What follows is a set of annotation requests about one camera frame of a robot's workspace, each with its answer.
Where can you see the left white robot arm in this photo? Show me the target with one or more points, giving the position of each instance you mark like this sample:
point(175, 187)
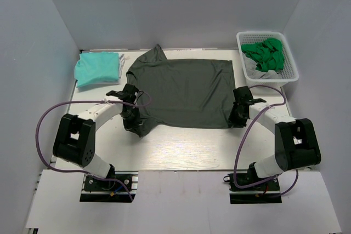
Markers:
point(75, 139)

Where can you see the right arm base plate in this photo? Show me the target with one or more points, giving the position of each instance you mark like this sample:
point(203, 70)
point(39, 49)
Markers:
point(266, 193)

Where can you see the green t shirt in basket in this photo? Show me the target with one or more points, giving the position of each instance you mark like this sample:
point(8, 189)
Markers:
point(267, 55)

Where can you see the grey t shirt in basket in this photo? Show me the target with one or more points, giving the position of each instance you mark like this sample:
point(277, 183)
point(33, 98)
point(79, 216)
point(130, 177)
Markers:
point(253, 73)

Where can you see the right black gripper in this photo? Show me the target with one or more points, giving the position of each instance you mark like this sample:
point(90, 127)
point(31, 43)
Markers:
point(233, 120)

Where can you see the folded teal t shirt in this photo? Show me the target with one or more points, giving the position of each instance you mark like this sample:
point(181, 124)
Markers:
point(96, 69)

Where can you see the white plastic basket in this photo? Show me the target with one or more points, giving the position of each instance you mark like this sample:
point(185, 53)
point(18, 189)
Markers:
point(288, 74)

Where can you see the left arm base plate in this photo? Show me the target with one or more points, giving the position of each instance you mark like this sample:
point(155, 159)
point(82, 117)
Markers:
point(98, 191)

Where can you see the dark grey t shirt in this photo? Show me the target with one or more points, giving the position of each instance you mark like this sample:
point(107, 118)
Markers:
point(186, 93)

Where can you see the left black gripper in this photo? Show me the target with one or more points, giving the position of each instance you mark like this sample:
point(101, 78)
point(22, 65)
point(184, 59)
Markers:
point(135, 124)

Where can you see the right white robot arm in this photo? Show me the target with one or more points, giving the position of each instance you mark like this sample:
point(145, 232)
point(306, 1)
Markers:
point(295, 142)

